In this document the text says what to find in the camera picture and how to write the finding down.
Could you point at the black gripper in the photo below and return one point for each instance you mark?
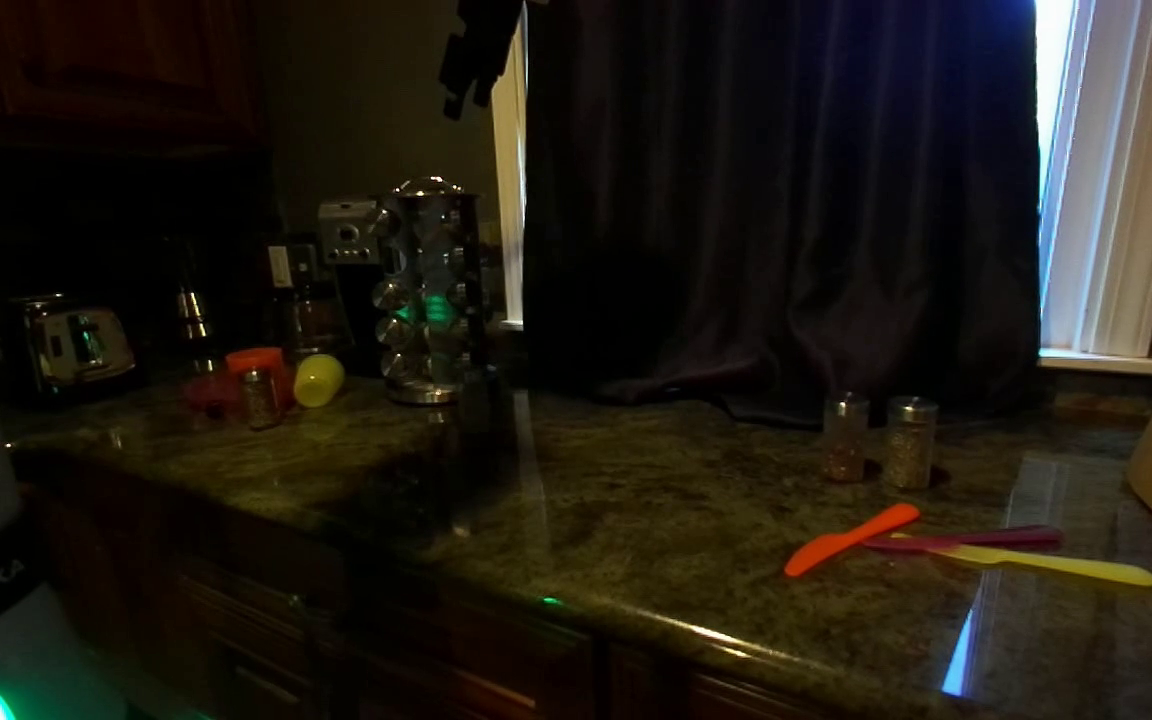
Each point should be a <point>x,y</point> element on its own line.
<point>480,40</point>

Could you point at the large stainless steel pot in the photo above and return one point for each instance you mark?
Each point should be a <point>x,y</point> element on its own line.
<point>348,232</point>

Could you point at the dark window curtain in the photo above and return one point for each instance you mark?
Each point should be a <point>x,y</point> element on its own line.
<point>761,201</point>

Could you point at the yellow plastic cup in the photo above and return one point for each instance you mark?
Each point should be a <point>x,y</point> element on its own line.
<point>317,380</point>

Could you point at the orange plastic cup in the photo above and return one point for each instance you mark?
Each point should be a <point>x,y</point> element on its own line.
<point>259,361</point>

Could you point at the glass spice jar steel cap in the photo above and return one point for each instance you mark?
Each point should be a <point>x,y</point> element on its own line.
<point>846,434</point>
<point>259,402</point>
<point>911,443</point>

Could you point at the purple plastic cup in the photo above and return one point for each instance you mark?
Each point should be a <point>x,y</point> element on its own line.
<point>204,392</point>

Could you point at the silver toaster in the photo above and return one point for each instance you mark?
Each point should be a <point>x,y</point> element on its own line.
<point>77,344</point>

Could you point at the orange plastic knife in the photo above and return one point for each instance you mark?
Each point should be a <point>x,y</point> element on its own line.
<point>848,541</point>

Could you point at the dark wood base cabinet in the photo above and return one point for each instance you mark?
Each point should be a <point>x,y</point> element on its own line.
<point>268,625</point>

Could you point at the purple plastic knife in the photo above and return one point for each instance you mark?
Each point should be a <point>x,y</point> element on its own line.
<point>1001,536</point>

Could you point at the yellow plastic knife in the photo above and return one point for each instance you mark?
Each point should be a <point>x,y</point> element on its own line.
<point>1069,568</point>

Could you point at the white window frame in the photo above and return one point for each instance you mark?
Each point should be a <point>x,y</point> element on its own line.
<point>511,201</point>

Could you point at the wall power outlet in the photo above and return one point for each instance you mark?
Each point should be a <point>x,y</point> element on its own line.
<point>283,265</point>

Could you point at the dark wood wall cabinet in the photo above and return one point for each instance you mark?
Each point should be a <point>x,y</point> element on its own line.
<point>98,65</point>

